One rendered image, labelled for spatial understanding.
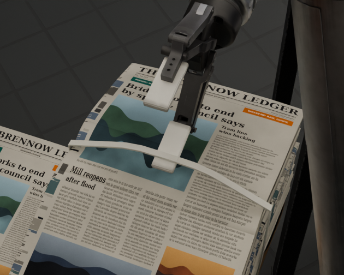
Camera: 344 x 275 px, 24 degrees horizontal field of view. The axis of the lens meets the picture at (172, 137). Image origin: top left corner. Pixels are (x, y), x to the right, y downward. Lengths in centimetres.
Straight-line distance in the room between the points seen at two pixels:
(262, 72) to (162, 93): 178
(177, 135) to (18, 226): 46
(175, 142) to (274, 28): 181
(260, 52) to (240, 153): 166
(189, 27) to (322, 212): 32
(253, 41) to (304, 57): 214
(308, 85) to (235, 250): 41
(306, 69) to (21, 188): 89
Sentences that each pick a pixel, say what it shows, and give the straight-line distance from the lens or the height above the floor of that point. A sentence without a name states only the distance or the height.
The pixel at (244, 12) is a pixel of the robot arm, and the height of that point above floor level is 128.
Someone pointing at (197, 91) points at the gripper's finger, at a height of 122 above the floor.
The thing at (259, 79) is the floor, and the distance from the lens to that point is 266.
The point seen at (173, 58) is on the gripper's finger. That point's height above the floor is 134.
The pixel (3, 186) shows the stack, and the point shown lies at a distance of 146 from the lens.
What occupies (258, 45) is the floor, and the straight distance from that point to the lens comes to 276.
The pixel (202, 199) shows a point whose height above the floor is 114.
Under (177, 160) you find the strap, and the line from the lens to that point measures 103.
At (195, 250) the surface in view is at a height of 114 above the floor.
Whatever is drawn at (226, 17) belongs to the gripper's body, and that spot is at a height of 130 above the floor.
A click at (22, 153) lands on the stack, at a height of 83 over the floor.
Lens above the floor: 204
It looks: 55 degrees down
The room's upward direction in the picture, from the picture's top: straight up
